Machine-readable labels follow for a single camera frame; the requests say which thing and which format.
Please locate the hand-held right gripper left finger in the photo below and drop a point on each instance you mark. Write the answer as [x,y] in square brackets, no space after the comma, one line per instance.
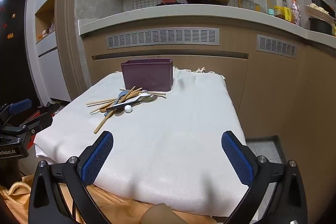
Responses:
[97,158]

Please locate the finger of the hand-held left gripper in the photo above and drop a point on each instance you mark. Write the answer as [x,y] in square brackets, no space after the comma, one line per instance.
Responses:
[19,106]
[39,121]

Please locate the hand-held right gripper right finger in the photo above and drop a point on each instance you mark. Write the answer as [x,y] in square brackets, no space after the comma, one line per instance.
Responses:
[236,158]

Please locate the pile of wooden chopsticks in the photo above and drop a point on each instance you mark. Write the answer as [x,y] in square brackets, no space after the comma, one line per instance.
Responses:
[105,121]

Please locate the wooden spoon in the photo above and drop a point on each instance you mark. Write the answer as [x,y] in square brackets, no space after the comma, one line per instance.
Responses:
[105,109]

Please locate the black spoon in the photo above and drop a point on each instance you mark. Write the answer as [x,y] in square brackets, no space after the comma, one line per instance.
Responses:
[119,110]

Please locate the small white round utensil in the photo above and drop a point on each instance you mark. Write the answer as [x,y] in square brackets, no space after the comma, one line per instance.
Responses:
[128,108]

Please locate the light blue plastic spoon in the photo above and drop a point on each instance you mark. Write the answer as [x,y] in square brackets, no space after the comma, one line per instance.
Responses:
[122,95]

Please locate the white plastic spoon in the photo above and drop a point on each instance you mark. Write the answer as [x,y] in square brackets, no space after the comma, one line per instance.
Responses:
[141,95]

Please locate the metal spoon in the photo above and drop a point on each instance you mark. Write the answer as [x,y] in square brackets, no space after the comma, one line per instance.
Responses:
[149,98]

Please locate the purple utensil holder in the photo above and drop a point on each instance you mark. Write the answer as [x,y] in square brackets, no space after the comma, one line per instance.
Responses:
[147,74]

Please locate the white shelf cabinet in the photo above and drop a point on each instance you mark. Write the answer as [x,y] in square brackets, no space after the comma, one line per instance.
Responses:
[47,61]

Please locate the black refrigerator with magnets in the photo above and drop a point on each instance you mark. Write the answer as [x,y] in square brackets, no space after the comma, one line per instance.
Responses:
[13,43]

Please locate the white tablecloth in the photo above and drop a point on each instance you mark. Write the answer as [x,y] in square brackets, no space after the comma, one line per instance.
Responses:
[170,148]

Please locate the beige kitchen cabinet with countertop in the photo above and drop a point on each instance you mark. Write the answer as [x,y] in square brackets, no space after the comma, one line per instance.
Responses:
[275,95]

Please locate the beige rounded object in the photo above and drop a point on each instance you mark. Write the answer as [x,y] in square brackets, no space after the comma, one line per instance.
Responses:
[157,214]

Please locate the short grey vent grille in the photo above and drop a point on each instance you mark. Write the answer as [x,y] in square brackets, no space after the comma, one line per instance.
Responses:
[277,46]

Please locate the long grey vent grille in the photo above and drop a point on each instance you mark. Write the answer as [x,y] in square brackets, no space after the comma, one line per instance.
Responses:
[162,39]

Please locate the teal cup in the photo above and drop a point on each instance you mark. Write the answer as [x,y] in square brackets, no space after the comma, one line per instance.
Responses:
[271,12]

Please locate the yellow-lid jar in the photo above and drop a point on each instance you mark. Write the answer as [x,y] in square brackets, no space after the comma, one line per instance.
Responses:
[279,12]

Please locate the yellow package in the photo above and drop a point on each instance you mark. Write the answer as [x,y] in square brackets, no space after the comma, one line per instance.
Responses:
[287,14]

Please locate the black pot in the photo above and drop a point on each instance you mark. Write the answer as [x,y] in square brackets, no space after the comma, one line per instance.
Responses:
[320,26]

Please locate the clear bottle with orange cap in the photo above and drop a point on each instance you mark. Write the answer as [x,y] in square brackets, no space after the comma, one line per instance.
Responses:
[295,12]

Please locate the white basket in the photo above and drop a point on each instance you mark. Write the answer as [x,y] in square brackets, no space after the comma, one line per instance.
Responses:
[317,10]

